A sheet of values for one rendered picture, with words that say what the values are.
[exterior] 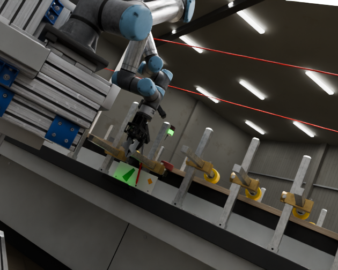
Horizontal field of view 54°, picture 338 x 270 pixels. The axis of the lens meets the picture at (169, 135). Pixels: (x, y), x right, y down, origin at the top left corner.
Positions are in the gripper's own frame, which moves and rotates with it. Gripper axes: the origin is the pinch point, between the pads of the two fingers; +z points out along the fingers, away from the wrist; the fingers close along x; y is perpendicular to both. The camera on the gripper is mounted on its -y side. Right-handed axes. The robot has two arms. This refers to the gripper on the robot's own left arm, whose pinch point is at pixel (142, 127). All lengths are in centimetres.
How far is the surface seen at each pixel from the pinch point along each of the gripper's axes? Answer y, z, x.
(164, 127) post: -10.6, -5.9, -2.6
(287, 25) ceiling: -72, -469, -569
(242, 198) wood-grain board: -65, 10, -3
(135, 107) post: 12.1, -11.0, -11.1
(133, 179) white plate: -8.1, 27.5, -3.1
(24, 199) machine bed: 63, 73, -54
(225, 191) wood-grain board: -56, 11, -6
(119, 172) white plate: 1.2, 27.1, -6.6
